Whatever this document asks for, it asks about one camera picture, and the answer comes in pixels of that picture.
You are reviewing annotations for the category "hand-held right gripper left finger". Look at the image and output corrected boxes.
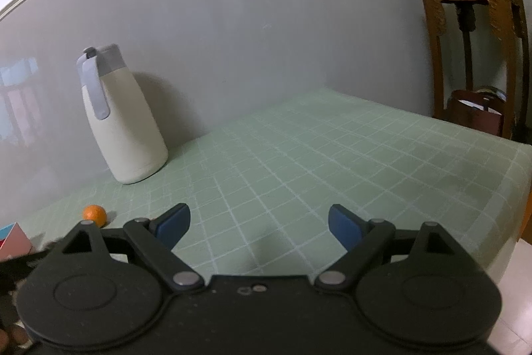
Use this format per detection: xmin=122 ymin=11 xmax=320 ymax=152
xmin=62 ymin=202 xmax=205 ymax=294

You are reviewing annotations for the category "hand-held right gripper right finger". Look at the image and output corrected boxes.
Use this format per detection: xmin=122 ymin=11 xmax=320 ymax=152
xmin=313 ymin=204 xmax=461 ymax=292

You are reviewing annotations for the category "red and pink cardboard box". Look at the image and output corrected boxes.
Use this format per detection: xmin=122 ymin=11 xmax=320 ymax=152
xmin=0 ymin=222 xmax=34 ymax=261

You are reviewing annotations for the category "orange tangerine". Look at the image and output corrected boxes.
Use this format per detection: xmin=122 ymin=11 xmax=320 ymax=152
xmin=82 ymin=204 xmax=108 ymax=223

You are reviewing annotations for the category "green grid tablecloth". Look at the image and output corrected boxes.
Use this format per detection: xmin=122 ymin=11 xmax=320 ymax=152
xmin=0 ymin=88 xmax=532 ymax=285

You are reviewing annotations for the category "white thermos jug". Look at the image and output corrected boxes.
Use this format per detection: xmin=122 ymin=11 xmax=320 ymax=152
xmin=76 ymin=43 xmax=169 ymax=185

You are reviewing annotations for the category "dark red bag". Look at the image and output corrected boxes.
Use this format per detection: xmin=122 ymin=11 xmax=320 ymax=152
xmin=448 ymin=89 xmax=505 ymax=137

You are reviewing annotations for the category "carved wooden stand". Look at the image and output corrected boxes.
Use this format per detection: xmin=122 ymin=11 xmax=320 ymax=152
xmin=413 ymin=0 xmax=530 ymax=141

